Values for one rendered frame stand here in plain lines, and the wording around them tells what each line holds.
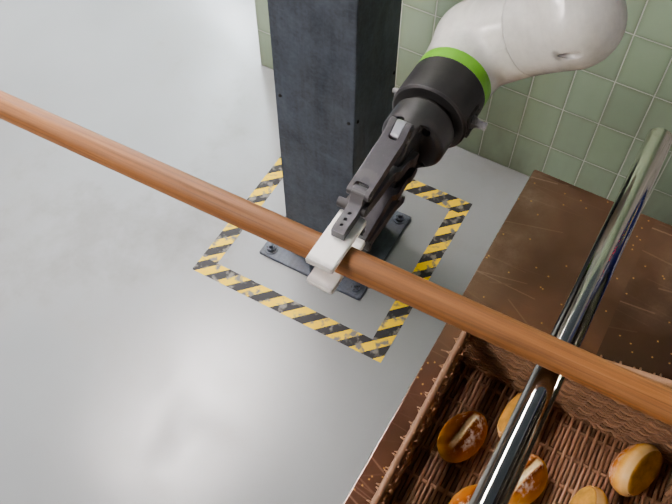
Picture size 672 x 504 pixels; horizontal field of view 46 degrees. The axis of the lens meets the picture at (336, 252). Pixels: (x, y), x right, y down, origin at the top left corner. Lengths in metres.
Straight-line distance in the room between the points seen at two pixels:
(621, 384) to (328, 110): 1.12
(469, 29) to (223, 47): 1.93
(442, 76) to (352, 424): 1.24
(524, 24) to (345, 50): 0.72
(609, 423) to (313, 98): 0.88
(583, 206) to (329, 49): 0.60
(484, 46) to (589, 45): 0.12
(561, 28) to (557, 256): 0.77
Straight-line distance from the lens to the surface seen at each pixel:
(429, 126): 0.85
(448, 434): 1.30
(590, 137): 2.27
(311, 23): 1.58
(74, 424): 2.08
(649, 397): 0.75
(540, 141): 2.34
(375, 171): 0.78
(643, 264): 1.62
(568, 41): 0.88
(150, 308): 2.18
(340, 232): 0.76
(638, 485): 1.35
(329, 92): 1.68
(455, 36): 0.94
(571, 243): 1.60
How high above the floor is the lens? 1.84
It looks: 56 degrees down
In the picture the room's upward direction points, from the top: straight up
